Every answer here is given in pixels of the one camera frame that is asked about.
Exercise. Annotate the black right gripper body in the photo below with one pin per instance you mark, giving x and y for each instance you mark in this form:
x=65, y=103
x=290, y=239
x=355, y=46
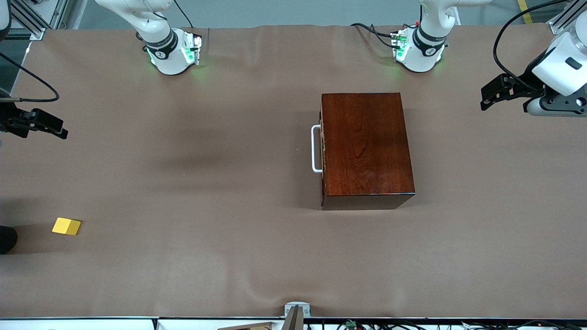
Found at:
x=8, y=116

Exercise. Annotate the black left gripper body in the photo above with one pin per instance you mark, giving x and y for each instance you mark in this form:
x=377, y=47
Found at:
x=526, y=83

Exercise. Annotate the yellow block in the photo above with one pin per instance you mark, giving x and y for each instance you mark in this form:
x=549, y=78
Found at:
x=66, y=227

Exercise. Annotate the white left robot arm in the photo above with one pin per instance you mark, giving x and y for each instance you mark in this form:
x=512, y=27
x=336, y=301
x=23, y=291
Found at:
x=424, y=55

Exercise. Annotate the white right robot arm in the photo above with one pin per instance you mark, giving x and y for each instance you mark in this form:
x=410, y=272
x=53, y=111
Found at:
x=167, y=62

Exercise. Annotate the yellow floor tape stripe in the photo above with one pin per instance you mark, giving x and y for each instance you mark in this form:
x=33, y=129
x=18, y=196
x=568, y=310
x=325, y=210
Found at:
x=526, y=13

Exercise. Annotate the black round object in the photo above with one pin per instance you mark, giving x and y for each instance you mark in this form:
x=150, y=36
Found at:
x=7, y=240

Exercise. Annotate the dark wooden cabinet box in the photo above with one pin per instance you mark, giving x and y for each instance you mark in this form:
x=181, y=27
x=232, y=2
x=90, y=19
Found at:
x=376, y=174

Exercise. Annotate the brown table cloth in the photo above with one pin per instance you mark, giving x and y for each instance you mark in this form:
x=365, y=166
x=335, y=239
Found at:
x=183, y=252

